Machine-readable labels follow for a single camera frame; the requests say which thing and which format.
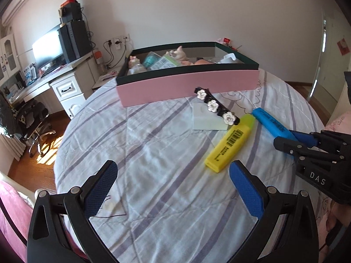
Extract blue highlighter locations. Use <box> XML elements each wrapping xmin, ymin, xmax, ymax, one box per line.
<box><xmin>252</xmin><ymin>107</ymin><xmax>297</xmax><ymax>141</ymax></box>

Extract yellow highlighter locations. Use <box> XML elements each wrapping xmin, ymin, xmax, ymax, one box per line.
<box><xmin>204</xmin><ymin>114</ymin><xmax>256</xmax><ymax>173</ymax></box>

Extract black hair clip white flowers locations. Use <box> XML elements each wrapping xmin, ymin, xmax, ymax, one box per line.
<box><xmin>194</xmin><ymin>87</ymin><xmax>240</xmax><ymax>126</ymax></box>

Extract rose gold tumbler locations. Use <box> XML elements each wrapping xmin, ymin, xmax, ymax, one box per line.
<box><xmin>195</xmin><ymin>59</ymin><xmax>212</xmax><ymax>65</ymax></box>

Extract clear box with blue cloth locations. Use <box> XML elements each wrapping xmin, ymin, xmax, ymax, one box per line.
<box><xmin>149</xmin><ymin>55</ymin><xmax>182</xmax><ymax>71</ymax></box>

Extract pink white block figure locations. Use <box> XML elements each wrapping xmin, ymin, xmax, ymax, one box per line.
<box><xmin>129</xmin><ymin>56</ymin><xmax>140</xmax><ymax>69</ymax></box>

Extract pink block donut figure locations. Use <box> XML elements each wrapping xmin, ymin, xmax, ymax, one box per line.
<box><xmin>181</xmin><ymin>60</ymin><xmax>196</xmax><ymax>66</ymax></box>

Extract teal toy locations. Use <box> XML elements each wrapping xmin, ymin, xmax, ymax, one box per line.
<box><xmin>142</xmin><ymin>52</ymin><xmax>161</xmax><ymax>69</ymax></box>

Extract pink bedding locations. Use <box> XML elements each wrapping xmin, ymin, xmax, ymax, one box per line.
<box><xmin>1</xmin><ymin>174</ymin><xmax>90</xmax><ymax>262</ymax></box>

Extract striped quilted table cover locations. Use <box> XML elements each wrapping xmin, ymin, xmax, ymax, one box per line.
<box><xmin>54</xmin><ymin>69</ymin><xmax>324</xmax><ymax>262</ymax></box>

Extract red toy storage box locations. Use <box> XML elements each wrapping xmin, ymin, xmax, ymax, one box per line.
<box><xmin>217</xmin><ymin>37</ymin><xmax>241</xmax><ymax>51</ymax></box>

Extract black office chair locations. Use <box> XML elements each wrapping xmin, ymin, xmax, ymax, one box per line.
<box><xmin>1</xmin><ymin>93</ymin><xmax>56</xmax><ymax>157</ymax></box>

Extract white desk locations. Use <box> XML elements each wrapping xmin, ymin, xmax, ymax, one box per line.
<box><xmin>9</xmin><ymin>53</ymin><xmax>100</xmax><ymax>119</ymax></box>

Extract pink and black box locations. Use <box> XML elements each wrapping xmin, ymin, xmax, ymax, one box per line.
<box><xmin>116</xmin><ymin>42</ymin><xmax>259</xmax><ymax>107</ymax></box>

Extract white glass-door cabinet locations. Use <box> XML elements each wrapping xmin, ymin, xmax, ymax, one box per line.
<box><xmin>0</xmin><ymin>34</ymin><xmax>21</xmax><ymax>85</ymax></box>

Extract black computer monitor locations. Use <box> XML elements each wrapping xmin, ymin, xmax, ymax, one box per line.
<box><xmin>32</xmin><ymin>25</ymin><xmax>66</xmax><ymax>74</ymax></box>

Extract orange capped bottle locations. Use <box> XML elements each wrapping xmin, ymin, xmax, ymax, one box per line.
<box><xmin>93</xmin><ymin>49</ymin><xmax>104</xmax><ymax>65</ymax></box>

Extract black computer tower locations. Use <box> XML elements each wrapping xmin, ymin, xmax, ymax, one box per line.
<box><xmin>58</xmin><ymin>20</ymin><xmax>92</xmax><ymax>63</ymax></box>

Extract black speaker box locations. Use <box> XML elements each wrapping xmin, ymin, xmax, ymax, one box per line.
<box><xmin>59</xmin><ymin>2</ymin><xmax>83</xmax><ymax>24</ymax></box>

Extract white air conditioner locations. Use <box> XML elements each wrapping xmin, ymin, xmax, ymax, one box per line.
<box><xmin>1</xmin><ymin>0</ymin><xmax>28</xmax><ymax>27</ymax></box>

